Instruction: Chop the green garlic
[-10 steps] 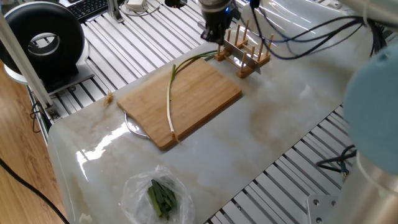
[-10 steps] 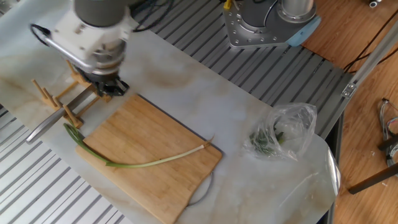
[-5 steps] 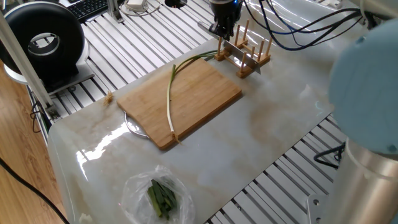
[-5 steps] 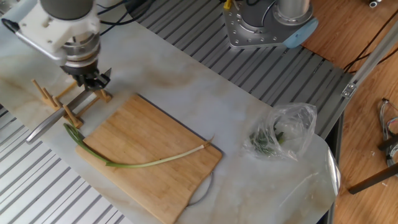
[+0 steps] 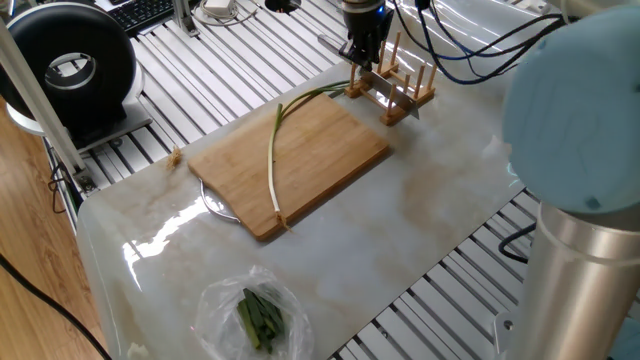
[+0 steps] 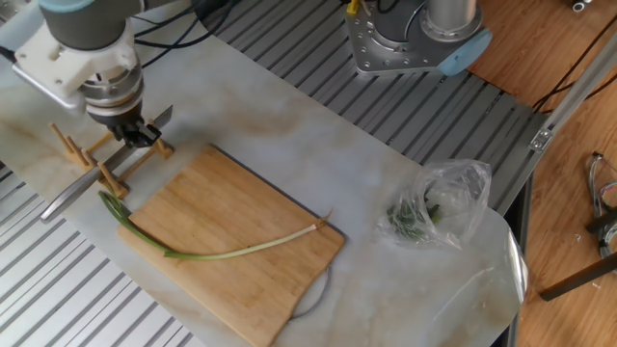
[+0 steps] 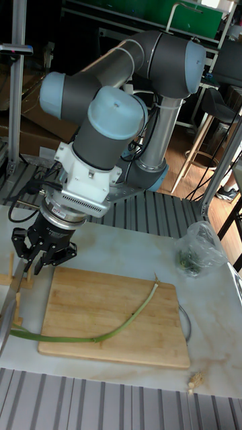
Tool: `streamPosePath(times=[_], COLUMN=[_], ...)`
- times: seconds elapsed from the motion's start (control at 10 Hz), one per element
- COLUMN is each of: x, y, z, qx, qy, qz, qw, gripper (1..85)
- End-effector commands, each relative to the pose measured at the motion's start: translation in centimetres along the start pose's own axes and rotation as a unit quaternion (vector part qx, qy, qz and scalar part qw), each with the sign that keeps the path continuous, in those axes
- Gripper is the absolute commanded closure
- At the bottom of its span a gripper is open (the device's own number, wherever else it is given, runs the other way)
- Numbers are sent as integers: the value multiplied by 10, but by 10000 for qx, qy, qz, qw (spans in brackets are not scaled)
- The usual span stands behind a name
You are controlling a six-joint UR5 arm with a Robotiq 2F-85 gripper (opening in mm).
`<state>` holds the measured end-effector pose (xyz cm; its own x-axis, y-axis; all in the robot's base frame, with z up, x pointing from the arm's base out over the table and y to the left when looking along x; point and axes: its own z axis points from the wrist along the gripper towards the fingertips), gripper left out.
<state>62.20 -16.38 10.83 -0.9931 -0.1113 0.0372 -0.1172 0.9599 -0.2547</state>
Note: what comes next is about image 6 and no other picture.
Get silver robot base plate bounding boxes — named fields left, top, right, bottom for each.
left=344, top=0, right=464, bottom=76

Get black floor cables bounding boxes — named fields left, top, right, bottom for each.
left=532, top=13, right=617, bottom=115

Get clear plastic bag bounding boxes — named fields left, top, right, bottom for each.
left=375, top=158, right=493, bottom=251

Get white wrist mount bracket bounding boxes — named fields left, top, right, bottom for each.
left=13, top=18, right=139, bottom=97

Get grey coloured cable bundle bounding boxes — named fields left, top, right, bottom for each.
left=586, top=151, right=617, bottom=259

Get silver wrist camera bar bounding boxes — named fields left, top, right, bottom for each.
left=10, top=62, right=89, bottom=117

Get steel cleaver knife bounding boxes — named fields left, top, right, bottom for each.
left=40, top=104, right=174, bottom=224

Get green garlic stalk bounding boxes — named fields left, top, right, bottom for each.
left=97, top=190, right=334, bottom=262

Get wooden peg dish rack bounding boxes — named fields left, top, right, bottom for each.
left=47, top=120, right=174, bottom=200

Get black metal bar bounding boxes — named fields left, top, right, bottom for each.
left=585, top=209, right=617, bottom=235
left=538, top=253, right=617, bottom=303

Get aluminium frame post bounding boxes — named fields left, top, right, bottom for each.
left=527, top=29, right=617, bottom=154

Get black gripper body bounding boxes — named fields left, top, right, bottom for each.
left=88, top=98, right=146, bottom=131

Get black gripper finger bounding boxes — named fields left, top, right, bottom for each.
left=134, top=124, right=163, bottom=148
left=113, top=125, right=138, bottom=147

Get chopped green garlic leaves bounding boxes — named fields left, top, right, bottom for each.
left=385, top=200, right=443, bottom=240

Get wooden cutting board metal handle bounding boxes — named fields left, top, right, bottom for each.
left=116, top=146, right=346, bottom=347

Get black gripper cable bundle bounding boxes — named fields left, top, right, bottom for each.
left=132, top=0, right=237, bottom=68

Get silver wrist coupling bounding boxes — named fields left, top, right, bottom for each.
left=79, top=65, right=145, bottom=117

